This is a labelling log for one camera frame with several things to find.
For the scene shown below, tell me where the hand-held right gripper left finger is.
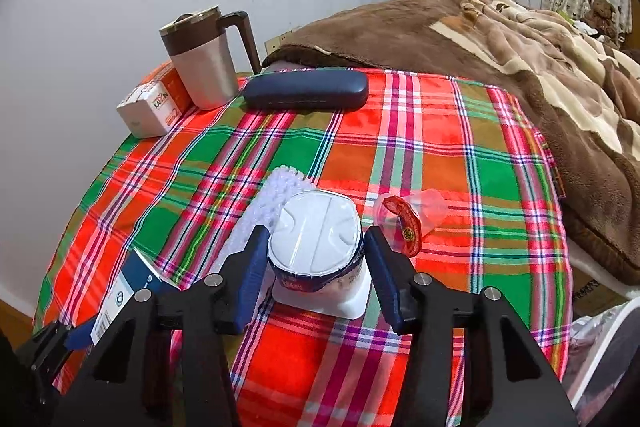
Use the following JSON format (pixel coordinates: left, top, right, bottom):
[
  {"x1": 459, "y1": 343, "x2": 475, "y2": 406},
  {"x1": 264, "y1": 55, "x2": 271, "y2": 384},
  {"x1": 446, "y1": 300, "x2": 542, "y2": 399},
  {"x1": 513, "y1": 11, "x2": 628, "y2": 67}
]
[{"x1": 50, "y1": 226, "x2": 271, "y2": 427}]

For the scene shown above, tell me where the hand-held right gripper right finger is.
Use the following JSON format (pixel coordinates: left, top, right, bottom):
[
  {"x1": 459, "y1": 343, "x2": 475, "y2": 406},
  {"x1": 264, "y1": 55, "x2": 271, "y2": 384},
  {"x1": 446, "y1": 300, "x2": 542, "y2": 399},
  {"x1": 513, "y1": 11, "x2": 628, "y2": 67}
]
[{"x1": 365, "y1": 227, "x2": 581, "y2": 427}]

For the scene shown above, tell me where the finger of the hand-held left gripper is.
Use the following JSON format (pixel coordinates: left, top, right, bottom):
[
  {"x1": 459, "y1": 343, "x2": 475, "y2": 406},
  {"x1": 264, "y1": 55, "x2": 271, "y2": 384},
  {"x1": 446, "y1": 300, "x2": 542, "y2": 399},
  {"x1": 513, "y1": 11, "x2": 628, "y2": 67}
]
[{"x1": 15, "y1": 314, "x2": 99, "y2": 390}]

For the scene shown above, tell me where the white and blue medicine box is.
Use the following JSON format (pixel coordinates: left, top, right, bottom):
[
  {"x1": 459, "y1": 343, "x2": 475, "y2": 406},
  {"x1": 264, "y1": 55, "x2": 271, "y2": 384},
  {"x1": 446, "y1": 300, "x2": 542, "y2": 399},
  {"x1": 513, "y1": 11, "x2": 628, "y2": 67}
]
[{"x1": 90, "y1": 248, "x2": 181, "y2": 350}]

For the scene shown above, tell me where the white yogurt cup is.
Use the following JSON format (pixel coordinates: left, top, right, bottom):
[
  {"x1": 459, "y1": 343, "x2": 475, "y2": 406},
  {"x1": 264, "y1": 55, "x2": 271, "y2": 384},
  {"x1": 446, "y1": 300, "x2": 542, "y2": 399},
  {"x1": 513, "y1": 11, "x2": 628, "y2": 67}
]
[{"x1": 266, "y1": 189, "x2": 373, "y2": 320}]

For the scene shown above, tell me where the white foam fruit net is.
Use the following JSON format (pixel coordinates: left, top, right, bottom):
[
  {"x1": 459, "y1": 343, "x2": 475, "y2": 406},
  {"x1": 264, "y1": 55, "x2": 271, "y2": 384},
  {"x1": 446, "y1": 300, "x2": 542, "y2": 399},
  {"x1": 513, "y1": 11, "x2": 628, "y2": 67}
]
[{"x1": 220, "y1": 164, "x2": 313, "y2": 269}]

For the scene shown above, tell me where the white bin with plastic bag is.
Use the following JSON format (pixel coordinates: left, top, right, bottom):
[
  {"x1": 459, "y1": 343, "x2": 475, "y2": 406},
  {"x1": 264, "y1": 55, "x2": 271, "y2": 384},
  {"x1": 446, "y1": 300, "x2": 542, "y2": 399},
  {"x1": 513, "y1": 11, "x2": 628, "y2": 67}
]
[{"x1": 567, "y1": 297, "x2": 640, "y2": 427}]

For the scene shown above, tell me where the clear jelly cup red lid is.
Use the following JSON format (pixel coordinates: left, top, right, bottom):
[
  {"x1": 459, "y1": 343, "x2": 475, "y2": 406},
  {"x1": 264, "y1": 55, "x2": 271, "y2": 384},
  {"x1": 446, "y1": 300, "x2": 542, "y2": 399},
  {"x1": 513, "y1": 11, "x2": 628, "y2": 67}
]
[{"x1": 372, "y1": 188, "x2": 449, "y2": 258}]

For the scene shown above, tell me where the red green plaid tablecloth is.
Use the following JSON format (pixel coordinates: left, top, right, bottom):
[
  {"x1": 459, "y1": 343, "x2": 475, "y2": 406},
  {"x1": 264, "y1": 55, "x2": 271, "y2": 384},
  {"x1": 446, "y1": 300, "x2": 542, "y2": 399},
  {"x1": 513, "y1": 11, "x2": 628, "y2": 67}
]
[{"x1": 32, "y1": 67, "x2": 573, "y2": 427}]

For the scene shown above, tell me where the navy glasses case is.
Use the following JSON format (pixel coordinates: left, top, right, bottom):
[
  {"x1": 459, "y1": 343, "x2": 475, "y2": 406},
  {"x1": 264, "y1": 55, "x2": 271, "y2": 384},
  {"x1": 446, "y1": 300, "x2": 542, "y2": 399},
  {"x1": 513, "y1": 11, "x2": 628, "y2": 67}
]
[{"x1": 241, "y1": 68, "x2": 370, "y2": 111}]

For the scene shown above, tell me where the white and orange tissue box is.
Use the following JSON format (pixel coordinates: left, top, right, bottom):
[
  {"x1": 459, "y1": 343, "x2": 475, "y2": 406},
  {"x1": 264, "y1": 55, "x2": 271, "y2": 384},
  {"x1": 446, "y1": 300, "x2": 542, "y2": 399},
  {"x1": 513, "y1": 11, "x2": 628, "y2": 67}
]
[{"x1": 116, "y1": 62, "x2": 196, "y2": 139}]

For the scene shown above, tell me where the brown and steel mug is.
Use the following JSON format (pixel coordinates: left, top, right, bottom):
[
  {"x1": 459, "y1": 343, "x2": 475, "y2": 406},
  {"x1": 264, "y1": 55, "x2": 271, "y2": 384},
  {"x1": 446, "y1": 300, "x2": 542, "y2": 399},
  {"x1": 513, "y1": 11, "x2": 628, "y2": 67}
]
[{"x1": 159, "y1": 5, "x2": 263, "y2": 111}]

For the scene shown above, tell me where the brown patterned blanket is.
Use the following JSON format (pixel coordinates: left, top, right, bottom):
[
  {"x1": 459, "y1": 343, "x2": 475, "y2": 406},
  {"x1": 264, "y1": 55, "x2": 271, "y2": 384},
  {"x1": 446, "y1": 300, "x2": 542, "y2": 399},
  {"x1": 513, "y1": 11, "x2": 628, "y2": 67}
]
[{"x1": 262, "y1": 0, "x2": 640, "y2": 283}]

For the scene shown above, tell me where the brown teddy bear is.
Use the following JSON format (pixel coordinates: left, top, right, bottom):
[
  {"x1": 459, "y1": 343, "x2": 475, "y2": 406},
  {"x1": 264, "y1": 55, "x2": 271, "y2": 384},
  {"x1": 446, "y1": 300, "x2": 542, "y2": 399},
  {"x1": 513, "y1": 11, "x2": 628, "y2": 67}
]
[{"x1": 582, "y1": 0, "x2": 621, "y2": 38}]

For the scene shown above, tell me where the beige wall socket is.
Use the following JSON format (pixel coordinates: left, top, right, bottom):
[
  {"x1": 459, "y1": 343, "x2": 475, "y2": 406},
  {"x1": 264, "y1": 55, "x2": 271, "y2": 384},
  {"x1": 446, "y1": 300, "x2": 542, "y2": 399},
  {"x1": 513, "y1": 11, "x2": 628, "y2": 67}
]
[{"x1": 264, "y1": 27, "x2": 301, "y2": 54}]

